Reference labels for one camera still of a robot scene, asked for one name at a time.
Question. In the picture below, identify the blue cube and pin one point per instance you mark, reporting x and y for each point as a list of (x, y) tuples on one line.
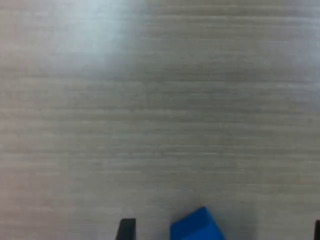
[(195, 227)]

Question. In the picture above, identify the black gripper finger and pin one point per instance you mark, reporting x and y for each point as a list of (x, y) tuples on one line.
[(317, 230), (125, 228)]

